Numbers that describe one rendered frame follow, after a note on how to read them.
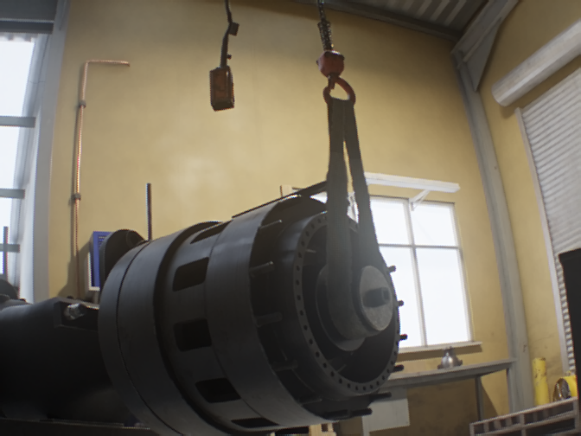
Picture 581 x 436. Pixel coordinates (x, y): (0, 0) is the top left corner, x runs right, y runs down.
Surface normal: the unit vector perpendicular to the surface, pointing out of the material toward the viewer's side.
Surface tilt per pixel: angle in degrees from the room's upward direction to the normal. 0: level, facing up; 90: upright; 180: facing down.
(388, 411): 90
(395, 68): 90
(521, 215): 90
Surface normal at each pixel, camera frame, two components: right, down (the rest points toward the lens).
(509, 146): -0.90, -0.05
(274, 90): 0.43, -0.34
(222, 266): -0.62, -0.48
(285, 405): -0.27, 0.65
